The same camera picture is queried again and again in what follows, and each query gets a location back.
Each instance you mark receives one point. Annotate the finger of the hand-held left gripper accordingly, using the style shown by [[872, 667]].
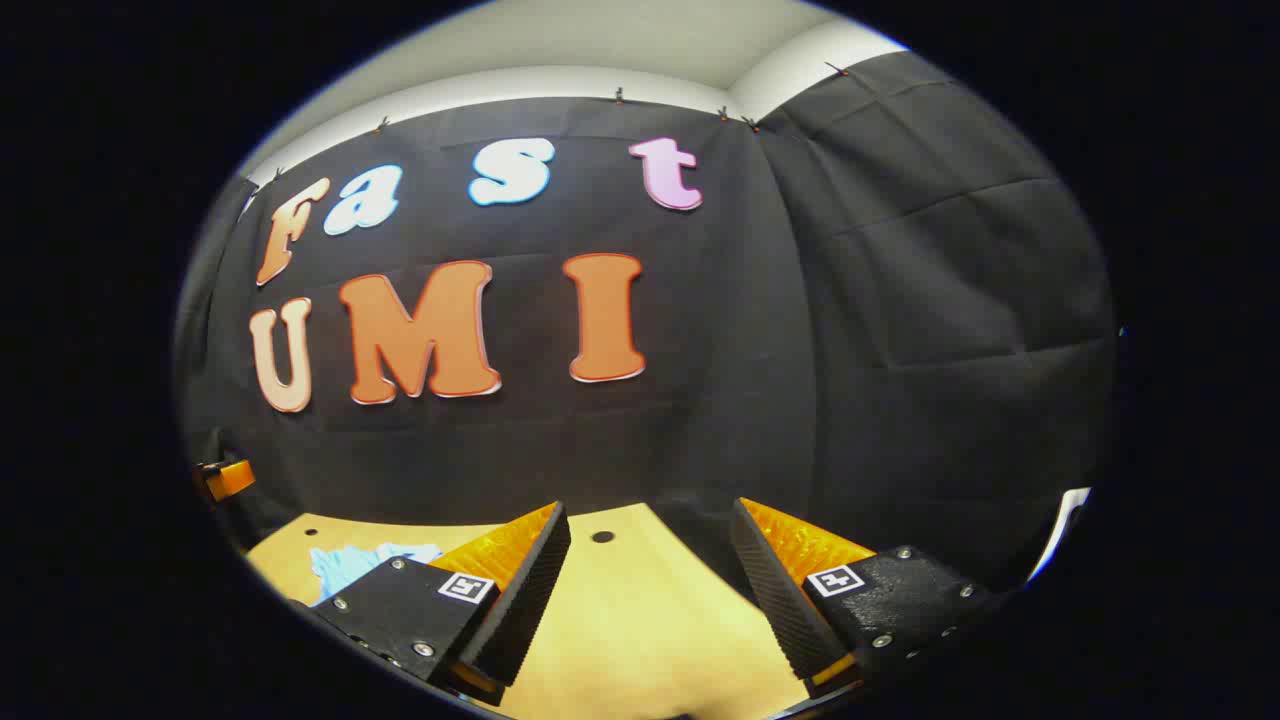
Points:
[[232, 479]]

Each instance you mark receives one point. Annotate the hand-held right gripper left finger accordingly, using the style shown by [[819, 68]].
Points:
[[525, 600]]

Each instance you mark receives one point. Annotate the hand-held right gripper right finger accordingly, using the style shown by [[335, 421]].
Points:
[[775, 590]]

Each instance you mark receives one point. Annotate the black backdrop cloth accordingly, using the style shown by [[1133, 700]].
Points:
[[750, 350]]

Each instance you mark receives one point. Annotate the light blue T-shirt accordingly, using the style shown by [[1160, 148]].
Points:
[[345, 570]]

